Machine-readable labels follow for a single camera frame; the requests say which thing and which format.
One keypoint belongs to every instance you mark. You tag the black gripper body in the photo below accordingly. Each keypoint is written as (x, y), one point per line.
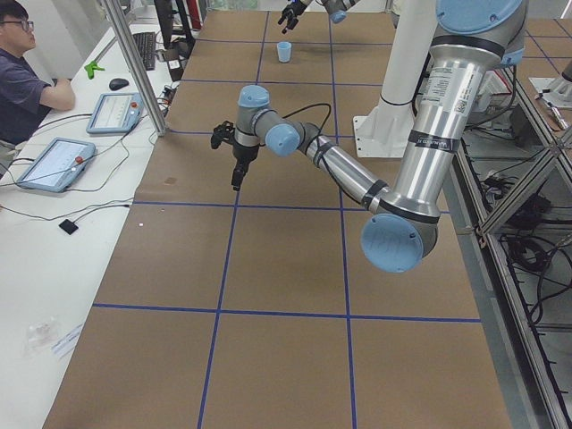
(298, 7)
(245, 154)

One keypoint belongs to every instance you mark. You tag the light blue plastic cup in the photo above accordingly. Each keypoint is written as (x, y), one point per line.
(284, 50)

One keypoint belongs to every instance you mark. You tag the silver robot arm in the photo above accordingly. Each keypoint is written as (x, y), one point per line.
(439, 57)
(336, 9)

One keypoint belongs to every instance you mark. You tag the black computer monitor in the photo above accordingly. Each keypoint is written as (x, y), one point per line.
(168, 13)

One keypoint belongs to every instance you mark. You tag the upper blue teach pendant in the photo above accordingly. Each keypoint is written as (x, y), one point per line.
(115, 113)

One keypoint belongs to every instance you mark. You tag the blue teach pendant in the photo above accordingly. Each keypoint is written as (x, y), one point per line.
(115, 113)
(58, 166)

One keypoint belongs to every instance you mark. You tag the black keyboard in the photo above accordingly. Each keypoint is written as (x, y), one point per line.
(145, 42)

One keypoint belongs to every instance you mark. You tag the black computer mouse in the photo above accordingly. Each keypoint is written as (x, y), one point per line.
(118, 83)

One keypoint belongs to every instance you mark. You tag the lower blue teach pendant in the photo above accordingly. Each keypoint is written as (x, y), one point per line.
(58, 166)

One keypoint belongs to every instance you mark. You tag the seated person dark shirt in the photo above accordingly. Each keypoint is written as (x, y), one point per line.
(25, 98)

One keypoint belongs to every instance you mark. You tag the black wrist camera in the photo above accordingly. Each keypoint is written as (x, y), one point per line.
(222, 133)

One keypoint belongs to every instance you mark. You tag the aluminium frame post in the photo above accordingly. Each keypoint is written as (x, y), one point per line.
(132, 58)

